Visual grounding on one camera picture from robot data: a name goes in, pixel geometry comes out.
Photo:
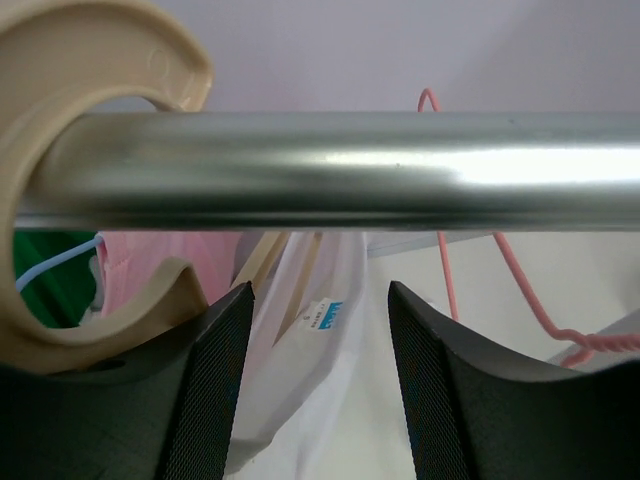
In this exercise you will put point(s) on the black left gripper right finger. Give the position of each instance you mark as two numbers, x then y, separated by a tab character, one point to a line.
475	409

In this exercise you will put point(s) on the beige wooden hanger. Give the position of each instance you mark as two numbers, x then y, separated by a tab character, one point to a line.
59	59

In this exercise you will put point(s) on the blue plastic hanger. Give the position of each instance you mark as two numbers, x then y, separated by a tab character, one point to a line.
52	262

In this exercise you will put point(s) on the silver white clothes rack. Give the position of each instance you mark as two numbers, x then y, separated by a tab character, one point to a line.
392	170

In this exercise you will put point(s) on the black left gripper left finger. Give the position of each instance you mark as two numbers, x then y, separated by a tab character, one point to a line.
163	410

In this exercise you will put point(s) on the green t shirt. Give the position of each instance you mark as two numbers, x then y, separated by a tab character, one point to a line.
68	294

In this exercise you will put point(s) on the white t shirt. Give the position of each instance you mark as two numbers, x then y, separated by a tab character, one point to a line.
319	397

